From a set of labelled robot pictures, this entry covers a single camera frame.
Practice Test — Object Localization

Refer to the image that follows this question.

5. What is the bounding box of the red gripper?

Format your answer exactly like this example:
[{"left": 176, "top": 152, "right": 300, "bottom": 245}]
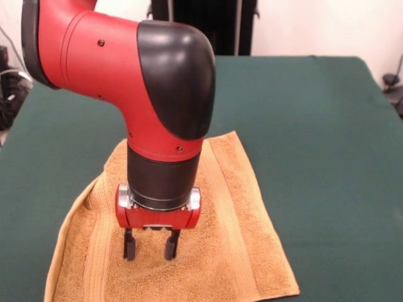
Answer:
[{"left": 115, "top": 183, "right": 202, "bottom": 262}]

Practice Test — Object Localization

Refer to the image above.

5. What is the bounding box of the yellow-orange terry towel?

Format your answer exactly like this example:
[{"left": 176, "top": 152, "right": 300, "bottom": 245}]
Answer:
[{"left": 43, "top": 131, "right": 300, "bottom": 302}]

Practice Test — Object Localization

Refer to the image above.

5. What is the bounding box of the dark green tablecloth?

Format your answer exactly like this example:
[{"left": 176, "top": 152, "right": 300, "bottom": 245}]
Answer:
[{"left": 0, "top": 55, "right": 403, "bottom": 302}]

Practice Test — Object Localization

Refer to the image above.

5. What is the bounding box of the black equipment with cables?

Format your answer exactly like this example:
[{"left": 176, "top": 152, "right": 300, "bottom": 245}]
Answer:
[{"left": 0, "top": 45, "right": 35, "bottom": 130}]

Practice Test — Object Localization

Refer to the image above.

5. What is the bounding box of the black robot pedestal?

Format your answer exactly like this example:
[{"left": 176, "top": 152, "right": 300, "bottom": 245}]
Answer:
[{"left": 146, "top": 0, "right": 261, "bottom": 57}]

